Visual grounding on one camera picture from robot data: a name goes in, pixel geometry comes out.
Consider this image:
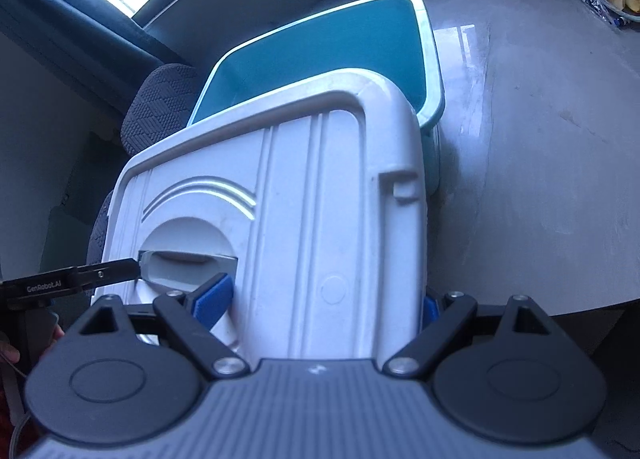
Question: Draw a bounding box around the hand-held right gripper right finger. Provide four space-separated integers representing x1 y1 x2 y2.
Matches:
384 290 566 381

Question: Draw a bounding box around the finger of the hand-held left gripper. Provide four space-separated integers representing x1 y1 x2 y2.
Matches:
75 258 144 290

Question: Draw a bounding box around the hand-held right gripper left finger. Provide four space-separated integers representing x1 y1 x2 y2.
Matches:
80 273 251 381

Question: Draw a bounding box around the white plastic bin lid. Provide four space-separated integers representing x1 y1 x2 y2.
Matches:
92 68 430 371

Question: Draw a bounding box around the blue plastic storage bin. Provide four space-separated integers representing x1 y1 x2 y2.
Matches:
187 0 446 198

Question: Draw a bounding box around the grey desktop desk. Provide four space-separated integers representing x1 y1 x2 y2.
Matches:
260 0 640 321

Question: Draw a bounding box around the person's left hand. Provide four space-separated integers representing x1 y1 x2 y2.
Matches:
0 324 66 366

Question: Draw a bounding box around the blue curtain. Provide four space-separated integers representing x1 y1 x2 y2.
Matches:
0 0 187 71

